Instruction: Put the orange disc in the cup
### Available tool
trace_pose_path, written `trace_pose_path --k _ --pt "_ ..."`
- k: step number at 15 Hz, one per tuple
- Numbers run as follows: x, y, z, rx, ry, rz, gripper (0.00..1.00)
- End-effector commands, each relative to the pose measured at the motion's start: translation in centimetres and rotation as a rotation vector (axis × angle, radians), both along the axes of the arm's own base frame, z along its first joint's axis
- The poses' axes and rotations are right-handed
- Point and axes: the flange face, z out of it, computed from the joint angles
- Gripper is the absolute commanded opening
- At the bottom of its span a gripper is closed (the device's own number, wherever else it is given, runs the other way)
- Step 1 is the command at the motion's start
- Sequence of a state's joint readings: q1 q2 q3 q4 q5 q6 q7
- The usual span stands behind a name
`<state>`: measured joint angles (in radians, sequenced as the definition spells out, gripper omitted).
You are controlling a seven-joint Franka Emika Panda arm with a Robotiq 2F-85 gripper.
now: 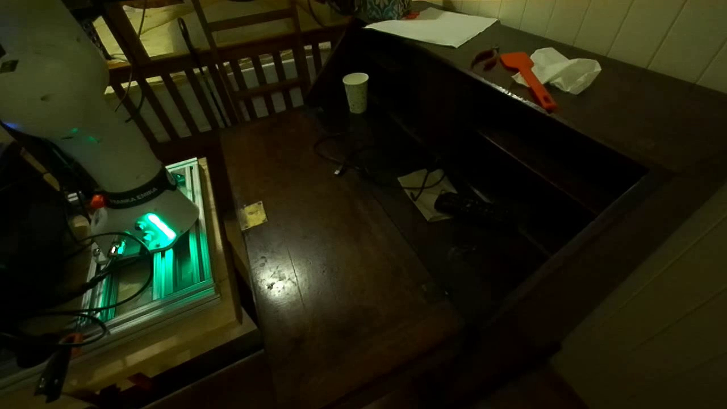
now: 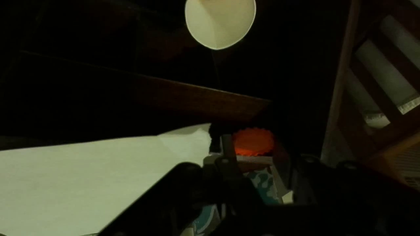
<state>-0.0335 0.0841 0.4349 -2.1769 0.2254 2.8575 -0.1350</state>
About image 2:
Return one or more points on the white paper cup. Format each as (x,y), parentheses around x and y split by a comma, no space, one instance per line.
(220,21)

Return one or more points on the small orange disc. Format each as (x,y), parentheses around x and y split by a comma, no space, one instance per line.
(252,142)

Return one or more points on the white paper sheet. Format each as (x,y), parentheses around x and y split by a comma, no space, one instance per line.
(87,184)

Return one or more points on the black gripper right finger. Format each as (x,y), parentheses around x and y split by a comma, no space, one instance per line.
(342,201)

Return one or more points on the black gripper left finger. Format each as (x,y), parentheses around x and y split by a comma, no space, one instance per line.
(218,184)

